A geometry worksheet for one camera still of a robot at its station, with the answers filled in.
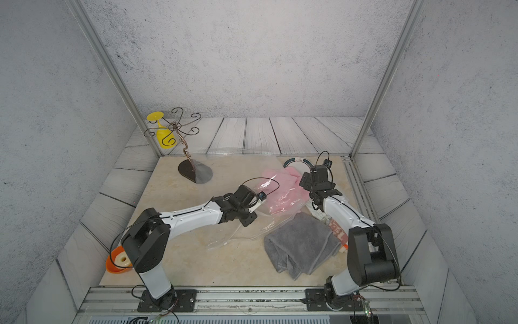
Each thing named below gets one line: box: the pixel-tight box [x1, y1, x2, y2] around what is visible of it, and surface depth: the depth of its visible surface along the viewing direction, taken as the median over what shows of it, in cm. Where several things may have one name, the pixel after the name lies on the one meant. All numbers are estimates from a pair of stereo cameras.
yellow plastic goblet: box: [147, 111, 177, 150], surface depth 93 cm
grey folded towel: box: [264, 212, 342, 281], surface depth 84 cm
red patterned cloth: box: [328, 218, 349, 250], surface depth 88 cm
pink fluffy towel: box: [259, 166, 311, 216], surface depth 94 cm
